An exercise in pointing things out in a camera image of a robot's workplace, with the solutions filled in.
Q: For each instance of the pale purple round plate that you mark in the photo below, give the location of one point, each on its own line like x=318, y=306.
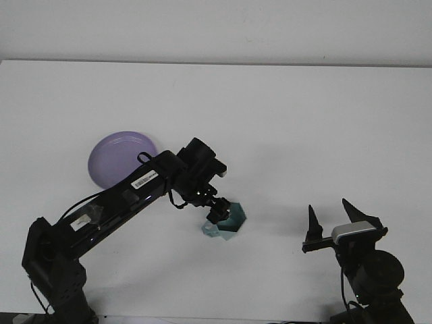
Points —
x=111, y=158

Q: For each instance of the pale blue hexagonal cup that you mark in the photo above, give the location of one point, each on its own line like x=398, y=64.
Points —
x=236, y=219

